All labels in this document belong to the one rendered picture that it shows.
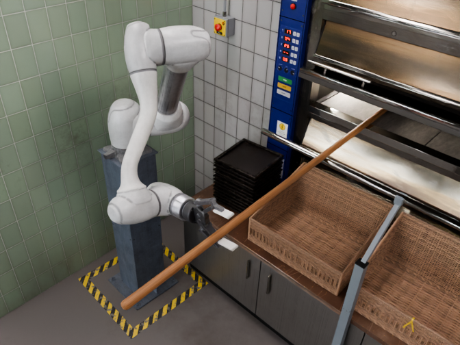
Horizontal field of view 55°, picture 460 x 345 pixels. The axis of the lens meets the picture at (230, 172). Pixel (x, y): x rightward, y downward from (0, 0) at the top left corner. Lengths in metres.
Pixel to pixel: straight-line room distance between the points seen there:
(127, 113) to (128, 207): 0.73
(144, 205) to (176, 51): 0.56
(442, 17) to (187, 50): 0.99
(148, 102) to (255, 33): 1.04
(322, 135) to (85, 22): 1.34
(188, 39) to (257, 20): 0.87
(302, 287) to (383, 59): 1.12
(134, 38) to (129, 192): 0.54
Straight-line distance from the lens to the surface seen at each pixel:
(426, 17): 2.01
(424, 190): 2.28
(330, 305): 2.19
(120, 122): 2.16
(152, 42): 1.67
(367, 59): 2.16
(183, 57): 1.70
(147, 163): 2.30
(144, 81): 1.65
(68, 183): 2.70
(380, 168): 2.33
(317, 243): 2.43
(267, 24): 2.46
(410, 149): 2.22
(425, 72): 2.08
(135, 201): 1.53
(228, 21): 2.57
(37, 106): 2.42
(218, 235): 1.52
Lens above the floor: 2.26
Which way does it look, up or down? 36 degrees down
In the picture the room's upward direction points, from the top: 2 degrees clockwise
